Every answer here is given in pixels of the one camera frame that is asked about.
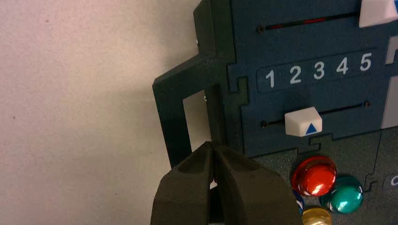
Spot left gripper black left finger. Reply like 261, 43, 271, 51
150, 141, 215, 225

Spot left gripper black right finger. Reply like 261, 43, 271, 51
213, 145, 305, 225

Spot blue dome push button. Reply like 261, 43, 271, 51
292, 190, 306, 216

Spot red dome push button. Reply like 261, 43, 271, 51
291, 156, 338, 197

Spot yellow dome push button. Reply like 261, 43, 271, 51
301, 207, 333, 225

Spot white slider knob blue triangle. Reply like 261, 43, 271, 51
284, 106, 323, 137
359, 0, 398, 29

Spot teal dome push button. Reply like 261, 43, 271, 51
320, 176, 364, 215

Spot blue and grey task box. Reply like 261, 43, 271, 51
152, 0, 398, 225

